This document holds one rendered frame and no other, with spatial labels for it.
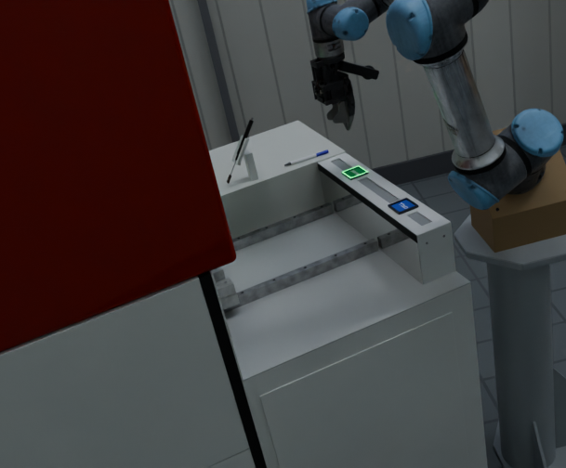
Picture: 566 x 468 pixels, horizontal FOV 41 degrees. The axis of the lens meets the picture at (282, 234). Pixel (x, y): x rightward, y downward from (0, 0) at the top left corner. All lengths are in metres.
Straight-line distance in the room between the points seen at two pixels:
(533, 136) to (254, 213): 0.85
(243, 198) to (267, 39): 1.71
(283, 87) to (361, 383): 2.28
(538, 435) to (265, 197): 1.04
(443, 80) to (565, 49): 2.72
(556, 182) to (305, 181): 0.71
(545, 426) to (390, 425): 0.59
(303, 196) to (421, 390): 0.68
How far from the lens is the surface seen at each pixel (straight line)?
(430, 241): 1.83
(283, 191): 2.24
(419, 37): 1.48
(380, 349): 1.82
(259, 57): 3.82
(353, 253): 2.00
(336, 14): 1.87
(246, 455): 1.55
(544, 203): 1.97
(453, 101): 1.60
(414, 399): 1.97
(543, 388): 2.31
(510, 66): 4.17
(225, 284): 1.87
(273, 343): 1.78
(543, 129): 1.78
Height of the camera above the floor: 1.88
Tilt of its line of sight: 29 degrees down
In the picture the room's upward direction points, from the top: 13 degrees counter-clockwise
